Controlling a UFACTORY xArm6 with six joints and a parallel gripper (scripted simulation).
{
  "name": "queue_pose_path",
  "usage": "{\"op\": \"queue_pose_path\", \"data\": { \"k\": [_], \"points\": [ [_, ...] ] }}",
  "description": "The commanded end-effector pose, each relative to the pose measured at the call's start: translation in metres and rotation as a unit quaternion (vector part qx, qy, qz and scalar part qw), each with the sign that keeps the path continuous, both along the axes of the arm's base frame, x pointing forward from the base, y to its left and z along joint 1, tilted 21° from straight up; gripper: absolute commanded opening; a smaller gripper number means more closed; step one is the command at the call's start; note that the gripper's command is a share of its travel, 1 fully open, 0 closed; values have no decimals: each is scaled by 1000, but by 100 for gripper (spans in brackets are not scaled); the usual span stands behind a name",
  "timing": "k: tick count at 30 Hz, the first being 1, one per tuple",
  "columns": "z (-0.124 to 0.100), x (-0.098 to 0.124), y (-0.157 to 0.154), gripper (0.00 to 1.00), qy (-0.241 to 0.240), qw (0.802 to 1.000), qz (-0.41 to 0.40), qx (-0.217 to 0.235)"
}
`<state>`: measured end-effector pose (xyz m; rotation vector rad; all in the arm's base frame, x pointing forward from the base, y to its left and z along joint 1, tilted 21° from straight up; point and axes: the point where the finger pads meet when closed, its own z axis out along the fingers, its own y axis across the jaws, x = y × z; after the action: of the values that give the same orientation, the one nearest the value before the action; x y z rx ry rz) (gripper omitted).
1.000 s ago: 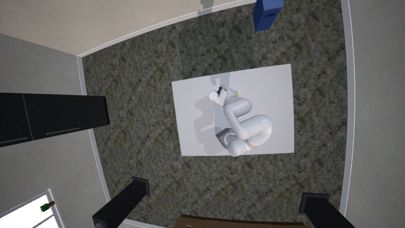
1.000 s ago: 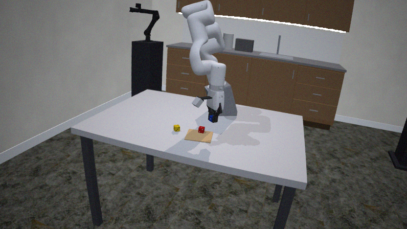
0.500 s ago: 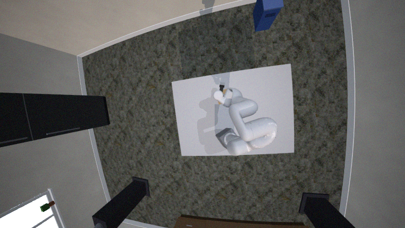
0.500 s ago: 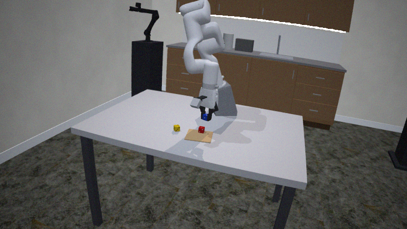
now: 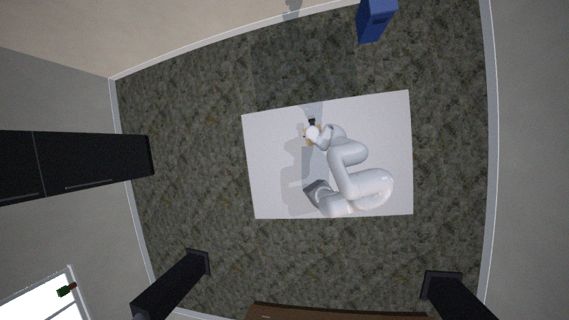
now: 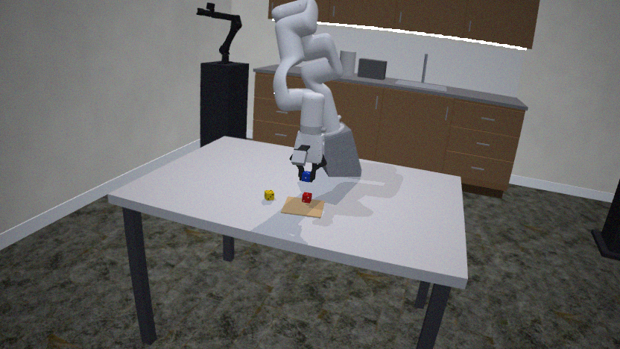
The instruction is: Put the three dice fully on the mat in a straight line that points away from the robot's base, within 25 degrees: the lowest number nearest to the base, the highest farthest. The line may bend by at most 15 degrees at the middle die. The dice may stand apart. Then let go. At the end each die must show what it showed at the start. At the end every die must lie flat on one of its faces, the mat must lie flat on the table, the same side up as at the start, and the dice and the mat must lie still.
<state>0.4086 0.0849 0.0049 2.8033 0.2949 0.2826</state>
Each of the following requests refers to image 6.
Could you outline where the red die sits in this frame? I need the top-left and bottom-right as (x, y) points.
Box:
(302, 192), (312, 203)

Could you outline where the tan flat mat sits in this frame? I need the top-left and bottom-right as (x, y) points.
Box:
(281, 196), (325, 218)

